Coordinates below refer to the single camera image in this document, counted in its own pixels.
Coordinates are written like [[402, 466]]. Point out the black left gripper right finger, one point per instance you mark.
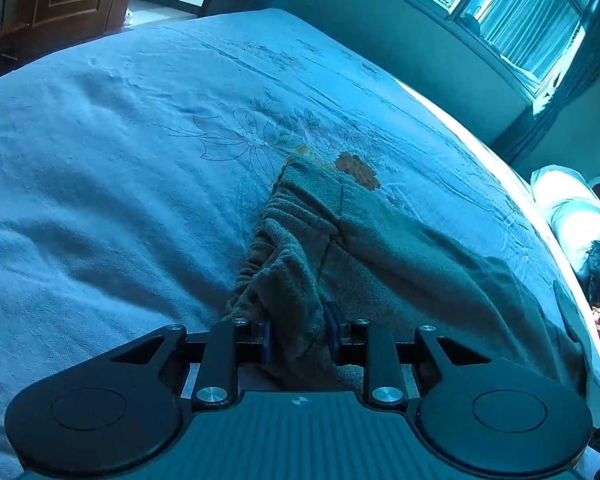
[[364, 343]]

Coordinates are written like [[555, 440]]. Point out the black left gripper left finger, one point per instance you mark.
[[219, 354]]

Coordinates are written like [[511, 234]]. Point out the grey-green fleece pants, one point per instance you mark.
[[324, 241]]

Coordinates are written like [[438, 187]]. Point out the light blue floral bed sheet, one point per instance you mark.
[[134, 170]]

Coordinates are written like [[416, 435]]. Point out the rolled white blue duvet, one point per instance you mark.
[[572, 210]]

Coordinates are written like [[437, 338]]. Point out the sheer white window curtain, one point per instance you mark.
[[531, 34]]

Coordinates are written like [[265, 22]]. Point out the teal right window curtain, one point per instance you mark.
[[526, 132]]

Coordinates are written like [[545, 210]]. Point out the window with metal frame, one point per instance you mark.
[[464, 15]]

